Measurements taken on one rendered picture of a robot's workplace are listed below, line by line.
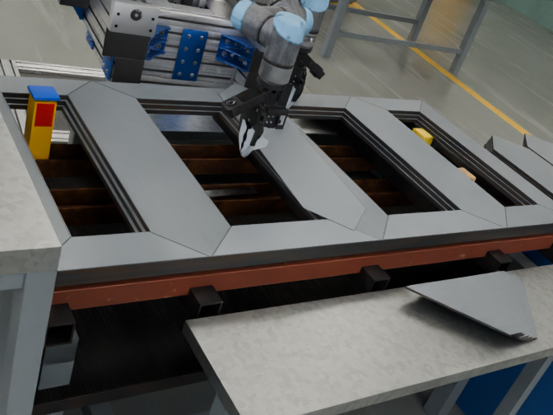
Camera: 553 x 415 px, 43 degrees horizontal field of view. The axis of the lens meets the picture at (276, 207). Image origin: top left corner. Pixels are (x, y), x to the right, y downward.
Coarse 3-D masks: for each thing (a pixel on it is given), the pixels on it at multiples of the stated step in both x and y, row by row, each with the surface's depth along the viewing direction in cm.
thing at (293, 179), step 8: (280, 176) 169; (288, 176) 171; (296, 176) 172; (304, 176) 173; (312, 176) 174; (320, 176) 176; (328, 176) 177; (336, 176) 179; (288, 184) 167; (296, 184) 168; (304, 184) 170; (312, 184) 171; (320, 184) 172; (328, 184) 173; (336, 184) 175; (344, 184) 176
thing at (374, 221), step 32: (64, 96) 171; (352, 128) 217; (96, 160) 155; (480, 160) 220; (288, 192) 170; (352, 192) 174; (512, 192) 210; (128, 224) 139; (384, 224) 165; (224, 256) 135; (256, 256) 140; (288, 256) 145; (320, 256) 151
